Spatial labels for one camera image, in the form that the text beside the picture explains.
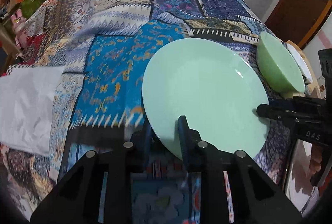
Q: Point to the right hand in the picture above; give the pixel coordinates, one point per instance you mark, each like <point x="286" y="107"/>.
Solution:
<point x="316" y="158"/>

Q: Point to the brown wooden door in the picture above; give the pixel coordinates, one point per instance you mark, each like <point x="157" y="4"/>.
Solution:
<point x="298" y="20"/>

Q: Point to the purple plate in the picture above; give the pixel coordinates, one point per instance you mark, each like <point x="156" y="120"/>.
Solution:
<point x="297" y="185"/>

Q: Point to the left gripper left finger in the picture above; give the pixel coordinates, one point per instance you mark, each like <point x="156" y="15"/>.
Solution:
<point x="97" y="189"/>

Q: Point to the patchwork patterned tablecloth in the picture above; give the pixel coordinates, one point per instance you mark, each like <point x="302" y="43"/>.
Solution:
<point x="104" y="47"/>

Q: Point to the pink rabbit figurine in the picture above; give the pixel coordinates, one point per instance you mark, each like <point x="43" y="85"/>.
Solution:
<point x="18" y="26"/>

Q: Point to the beige orange blanket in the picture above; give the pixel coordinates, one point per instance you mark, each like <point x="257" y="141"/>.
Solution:
<point x="311" y="90"/>

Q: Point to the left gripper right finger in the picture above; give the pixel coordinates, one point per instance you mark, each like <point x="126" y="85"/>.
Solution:
<point x="234" y="189"/>

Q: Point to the white spotted bowl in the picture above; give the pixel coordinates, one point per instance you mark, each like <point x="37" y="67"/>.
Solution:
<point x="301" y="64"/>

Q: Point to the white crumpled cloth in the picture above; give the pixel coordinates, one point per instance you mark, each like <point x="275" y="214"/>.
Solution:
<point x="27" y="96"/>

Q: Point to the mint green bowl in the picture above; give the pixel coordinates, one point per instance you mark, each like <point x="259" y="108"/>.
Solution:
<point x="277" y="66"/>

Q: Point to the mint green plate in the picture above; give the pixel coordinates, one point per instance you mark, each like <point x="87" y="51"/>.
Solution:
<point x="213" y="87"/>

